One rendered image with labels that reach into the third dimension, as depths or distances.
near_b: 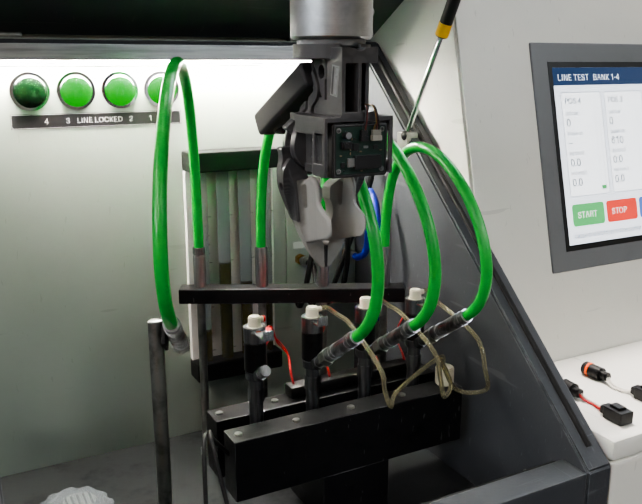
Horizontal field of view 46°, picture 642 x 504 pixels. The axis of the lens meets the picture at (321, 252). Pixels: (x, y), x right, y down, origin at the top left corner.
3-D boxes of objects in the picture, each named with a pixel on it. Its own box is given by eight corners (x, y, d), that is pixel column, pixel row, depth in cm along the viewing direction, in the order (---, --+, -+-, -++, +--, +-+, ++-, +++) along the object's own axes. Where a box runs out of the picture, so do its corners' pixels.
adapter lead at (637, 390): (663, 403, 100) (664, 389, 100) (652, 407, 99) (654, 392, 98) (589, 372, 110) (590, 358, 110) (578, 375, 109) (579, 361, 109)
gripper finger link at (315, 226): (319, 281, 70) (318, 182, 68) (290, 266, 75) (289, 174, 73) (348, 277, 71) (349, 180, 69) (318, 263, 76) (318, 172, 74)
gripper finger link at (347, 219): (348, 277, 71) (349, 180, 69) (318, 263, 76) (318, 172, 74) (376, 273, 73) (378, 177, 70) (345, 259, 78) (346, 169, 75)
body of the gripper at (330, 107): (321, 186, 66) (321, 42, 63) (279, 173, 73) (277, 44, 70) (394, 180, 69) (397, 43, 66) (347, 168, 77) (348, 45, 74)
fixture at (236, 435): (238, 553, 93) (234, 441, 90) (210, 512, 102) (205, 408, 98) (458, 483, 109) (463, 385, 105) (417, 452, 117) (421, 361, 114)
